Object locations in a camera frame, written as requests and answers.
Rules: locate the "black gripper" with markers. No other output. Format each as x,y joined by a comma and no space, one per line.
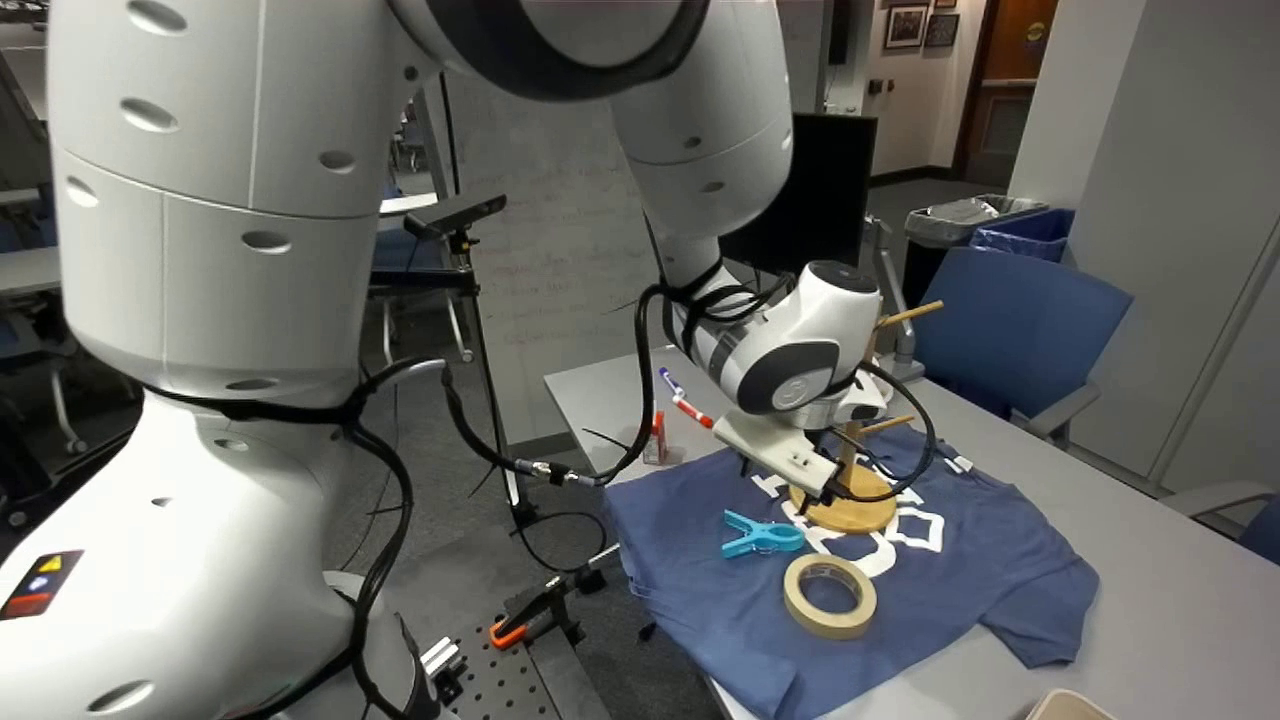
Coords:
861,435

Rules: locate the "teal plastic peg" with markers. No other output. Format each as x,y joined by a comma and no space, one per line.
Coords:
760,536

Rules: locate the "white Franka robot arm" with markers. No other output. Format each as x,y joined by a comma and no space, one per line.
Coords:
202,202

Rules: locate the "wooden peg tree holder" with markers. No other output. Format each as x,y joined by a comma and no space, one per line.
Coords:
861,515

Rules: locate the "masking tape roll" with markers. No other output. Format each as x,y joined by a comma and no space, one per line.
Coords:
801,614

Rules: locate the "red capped white marker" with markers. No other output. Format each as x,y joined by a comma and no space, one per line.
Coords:
690,406

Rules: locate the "orange and white object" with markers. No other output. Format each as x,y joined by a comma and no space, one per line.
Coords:
659,438

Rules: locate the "blue printed T-shirt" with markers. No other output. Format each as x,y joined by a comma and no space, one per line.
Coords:
961,587

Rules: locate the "blue office chair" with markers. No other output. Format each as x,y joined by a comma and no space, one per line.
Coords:
1014,333

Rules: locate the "black monitor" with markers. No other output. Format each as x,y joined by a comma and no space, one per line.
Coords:
801,186

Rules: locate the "grey trash bin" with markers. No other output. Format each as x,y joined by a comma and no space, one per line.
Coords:
952,213

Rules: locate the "black perforated breadboard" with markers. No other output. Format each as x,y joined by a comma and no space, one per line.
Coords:
520,685

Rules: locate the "beige plastic tray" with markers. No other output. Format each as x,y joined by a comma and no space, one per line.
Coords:
1066,704

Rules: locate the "blue recycling bin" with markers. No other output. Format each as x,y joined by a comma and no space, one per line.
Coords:
1025,239

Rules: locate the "white metal cabinet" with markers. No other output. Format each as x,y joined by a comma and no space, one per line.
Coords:
1174,202

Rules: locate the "brown wooden door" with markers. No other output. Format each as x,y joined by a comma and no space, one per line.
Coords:
1014,52

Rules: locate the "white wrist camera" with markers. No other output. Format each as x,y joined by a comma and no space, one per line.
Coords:
775,453

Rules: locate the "black camera on tripod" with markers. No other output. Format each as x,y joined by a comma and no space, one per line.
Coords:
461,213

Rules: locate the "framed wall picture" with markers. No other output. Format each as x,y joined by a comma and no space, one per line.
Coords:
907,25
944,28

